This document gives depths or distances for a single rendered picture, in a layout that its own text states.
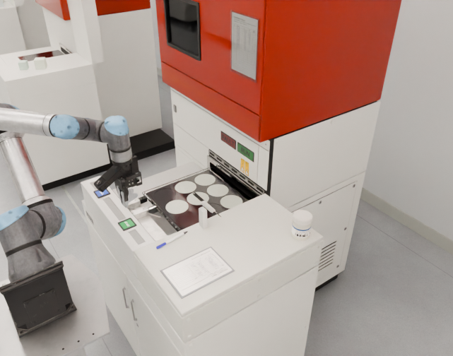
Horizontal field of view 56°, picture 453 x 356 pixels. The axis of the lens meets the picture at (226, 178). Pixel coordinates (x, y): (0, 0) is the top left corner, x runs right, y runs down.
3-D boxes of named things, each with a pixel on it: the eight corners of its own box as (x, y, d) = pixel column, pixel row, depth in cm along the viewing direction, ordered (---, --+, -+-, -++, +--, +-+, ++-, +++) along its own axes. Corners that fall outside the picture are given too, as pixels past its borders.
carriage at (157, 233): (137, 205, 196) (136, 200, 194) (177, 251, 171) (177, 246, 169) (121, 212, 192) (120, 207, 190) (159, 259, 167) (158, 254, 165)
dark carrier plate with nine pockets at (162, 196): (208, 170, 213) (208, 169, 212) (251, 204, 189) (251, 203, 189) (146, 193, 196) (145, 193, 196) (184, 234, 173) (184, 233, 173)
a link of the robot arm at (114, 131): (109, 112, 148) (131, 115, 146) (114, 140, 154) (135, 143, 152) (97, 122, 142) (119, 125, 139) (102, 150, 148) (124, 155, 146)
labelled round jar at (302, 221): (300, 226, 166) (302, 207, 161) (313, 236, 161) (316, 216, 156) (287, 233, 163) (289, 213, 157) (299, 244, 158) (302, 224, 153)
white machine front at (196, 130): (178, 145, 249) (174, 79, 227) (268, 217, 194) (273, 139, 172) (174, 146, 248) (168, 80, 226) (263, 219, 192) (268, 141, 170)
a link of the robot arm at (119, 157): (114, 155, 145) (104, 145, 151) (116, 167, 148) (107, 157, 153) (134, 148, 149) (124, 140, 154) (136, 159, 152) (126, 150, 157)
